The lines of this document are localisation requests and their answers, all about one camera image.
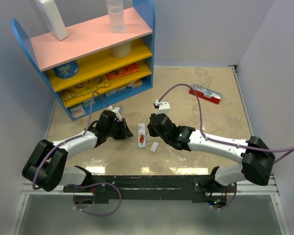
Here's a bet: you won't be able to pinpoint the yellow snack bags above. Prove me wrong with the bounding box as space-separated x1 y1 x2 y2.
61 74 110 101

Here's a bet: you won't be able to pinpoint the white bottle on shelf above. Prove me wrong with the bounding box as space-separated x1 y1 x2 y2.
35 0 69 41

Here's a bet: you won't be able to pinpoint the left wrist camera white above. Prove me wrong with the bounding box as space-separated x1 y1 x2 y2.
107 105 123 121

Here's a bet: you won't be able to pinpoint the white remote control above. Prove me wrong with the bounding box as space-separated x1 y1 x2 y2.
137 123 147 149

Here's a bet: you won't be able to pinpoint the red white toothpaste box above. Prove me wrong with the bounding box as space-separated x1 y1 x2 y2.
189 84 222 104

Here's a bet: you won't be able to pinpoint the cream cylindrical cup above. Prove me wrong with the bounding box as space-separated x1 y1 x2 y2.
110 41 132 59

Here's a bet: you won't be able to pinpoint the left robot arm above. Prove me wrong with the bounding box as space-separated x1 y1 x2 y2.
22 109 133 192

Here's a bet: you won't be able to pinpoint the white battery cover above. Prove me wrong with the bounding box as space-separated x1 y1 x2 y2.
150 141 159 153

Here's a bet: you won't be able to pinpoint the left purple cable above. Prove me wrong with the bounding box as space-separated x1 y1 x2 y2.
32 91 113 190

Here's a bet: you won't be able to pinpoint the blue patterned can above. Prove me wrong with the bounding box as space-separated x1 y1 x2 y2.
52 60 79 79

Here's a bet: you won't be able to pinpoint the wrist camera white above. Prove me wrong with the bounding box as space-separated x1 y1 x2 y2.
154 100 171 116
107 105 123 121

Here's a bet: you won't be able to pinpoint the clear plastic bottle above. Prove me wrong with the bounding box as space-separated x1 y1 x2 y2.
106 0 126 33

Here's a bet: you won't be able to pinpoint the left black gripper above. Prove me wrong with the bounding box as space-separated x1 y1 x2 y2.
106 118 133 140

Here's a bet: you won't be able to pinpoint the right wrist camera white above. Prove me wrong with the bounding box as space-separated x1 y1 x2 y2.
154 100 171 116

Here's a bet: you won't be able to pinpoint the small white boxes bottom shelf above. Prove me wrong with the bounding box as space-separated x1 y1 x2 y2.
67 79 150 120

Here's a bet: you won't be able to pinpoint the orange snack box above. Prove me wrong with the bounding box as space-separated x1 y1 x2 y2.
106 63 139 80

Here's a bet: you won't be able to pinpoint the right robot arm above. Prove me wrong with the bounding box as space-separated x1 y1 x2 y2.
147 114 275 192

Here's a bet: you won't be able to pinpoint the blue shelf unit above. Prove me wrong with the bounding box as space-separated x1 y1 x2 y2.
10 0 156 113

